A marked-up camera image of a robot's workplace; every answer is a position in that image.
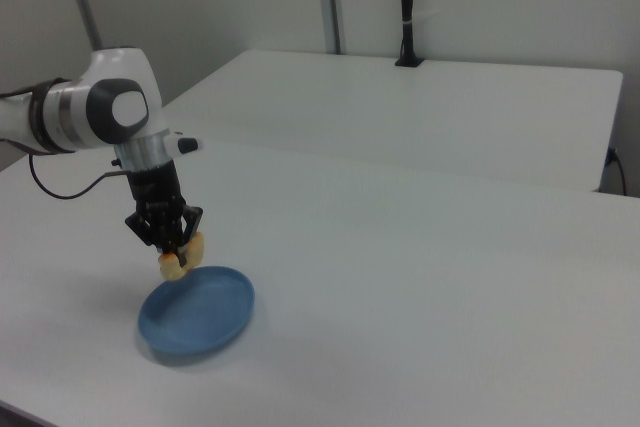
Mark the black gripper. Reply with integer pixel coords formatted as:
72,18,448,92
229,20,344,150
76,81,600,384
124,159,205,267

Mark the bread with orange topping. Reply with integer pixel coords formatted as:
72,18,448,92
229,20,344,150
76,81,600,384
158,231,208,281

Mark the blue oval plate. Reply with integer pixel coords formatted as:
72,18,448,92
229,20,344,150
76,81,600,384
137,265,257,355

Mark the black pole with base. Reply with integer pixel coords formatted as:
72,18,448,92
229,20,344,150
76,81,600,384
394,0,426,69

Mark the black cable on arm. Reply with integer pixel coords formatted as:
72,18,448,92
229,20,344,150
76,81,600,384
27,150,130,201

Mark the black power cable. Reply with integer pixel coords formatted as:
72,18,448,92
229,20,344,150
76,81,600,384
606,146,629,196

